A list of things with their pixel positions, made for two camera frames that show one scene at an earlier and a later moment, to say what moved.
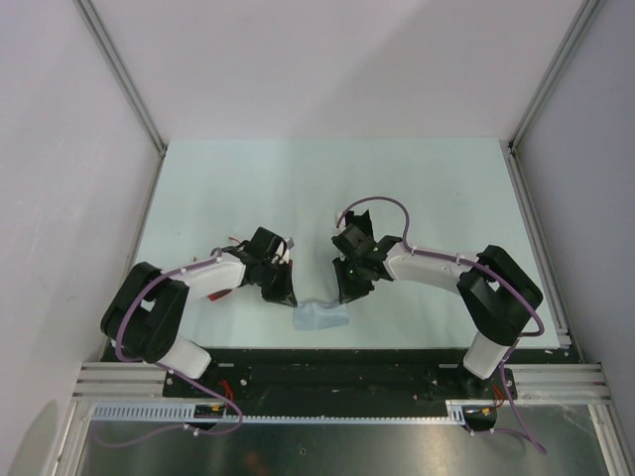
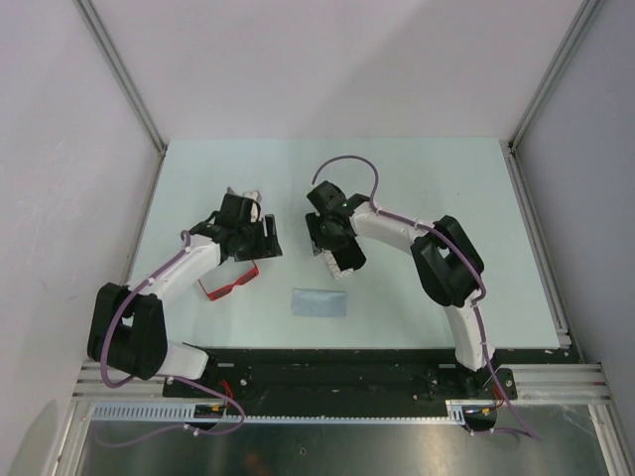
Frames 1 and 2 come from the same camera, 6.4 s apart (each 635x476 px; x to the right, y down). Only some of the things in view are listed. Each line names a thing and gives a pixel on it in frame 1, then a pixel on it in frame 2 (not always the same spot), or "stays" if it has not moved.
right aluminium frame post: x=509 y=146 stays
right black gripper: x=347 y=291 to x=319 y=241
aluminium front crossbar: x=529 y=383 stays
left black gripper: x=285 y=292 to x=267 y=245
